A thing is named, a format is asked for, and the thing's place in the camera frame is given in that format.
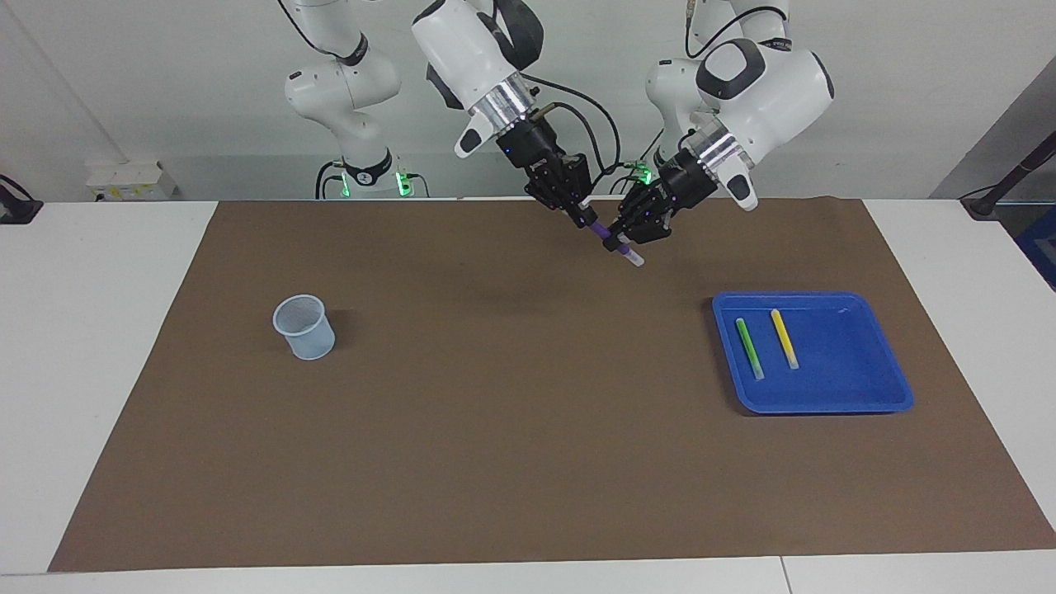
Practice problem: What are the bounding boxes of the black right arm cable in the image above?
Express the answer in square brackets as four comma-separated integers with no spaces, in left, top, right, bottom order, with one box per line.
[520,74,621,178]

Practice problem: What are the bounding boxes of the black clamp bracket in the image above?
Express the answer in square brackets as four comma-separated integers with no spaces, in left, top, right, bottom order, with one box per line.
[0,175,44,225]

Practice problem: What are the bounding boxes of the yellow highlighter pen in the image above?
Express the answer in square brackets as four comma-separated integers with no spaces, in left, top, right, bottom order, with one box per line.
[771,309,801,370]

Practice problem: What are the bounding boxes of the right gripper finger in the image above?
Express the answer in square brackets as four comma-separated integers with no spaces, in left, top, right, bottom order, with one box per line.
[526,169,583,226]
[565,157,599,220]

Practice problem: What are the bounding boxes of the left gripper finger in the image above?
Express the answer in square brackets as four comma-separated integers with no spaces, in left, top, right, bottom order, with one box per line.
[604,186,665,249]
[631,210,673,245]

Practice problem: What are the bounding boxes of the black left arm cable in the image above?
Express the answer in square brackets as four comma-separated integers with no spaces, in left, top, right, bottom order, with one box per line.
[683,0,785,59]

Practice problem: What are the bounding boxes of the black stand pole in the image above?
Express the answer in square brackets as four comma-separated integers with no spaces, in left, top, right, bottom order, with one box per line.
[961,132,1056,219]

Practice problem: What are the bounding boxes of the green highlighter pen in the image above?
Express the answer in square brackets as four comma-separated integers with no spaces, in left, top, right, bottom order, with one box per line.
[736,318,766,381]

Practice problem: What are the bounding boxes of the brown table mat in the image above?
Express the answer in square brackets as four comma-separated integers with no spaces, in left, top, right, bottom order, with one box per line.
[48,196,1056,573]

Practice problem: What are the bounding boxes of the purple highlighter pen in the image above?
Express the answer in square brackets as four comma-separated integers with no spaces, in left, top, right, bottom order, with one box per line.
[577,198,646,267]

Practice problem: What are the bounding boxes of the blue plastic tray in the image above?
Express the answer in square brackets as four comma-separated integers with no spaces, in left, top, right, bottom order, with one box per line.
[712,290,915,415]

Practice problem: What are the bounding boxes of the white power strip box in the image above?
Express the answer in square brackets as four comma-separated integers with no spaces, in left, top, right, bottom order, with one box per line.
[87,161,178,202]

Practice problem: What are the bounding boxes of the light blue mesh pen cup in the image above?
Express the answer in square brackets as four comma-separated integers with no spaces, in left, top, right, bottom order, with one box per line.
[273,295,337,361]

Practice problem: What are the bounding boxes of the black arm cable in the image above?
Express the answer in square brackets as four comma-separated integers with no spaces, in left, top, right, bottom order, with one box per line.
[683,0,785,59]
[520,74,621,178]

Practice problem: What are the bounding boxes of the black left base cable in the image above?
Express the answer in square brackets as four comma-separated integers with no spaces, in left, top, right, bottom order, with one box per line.
[610,124,665,196]

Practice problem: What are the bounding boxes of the blue crate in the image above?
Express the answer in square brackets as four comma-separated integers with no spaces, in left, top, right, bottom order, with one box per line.
[1013,205,1056,291]

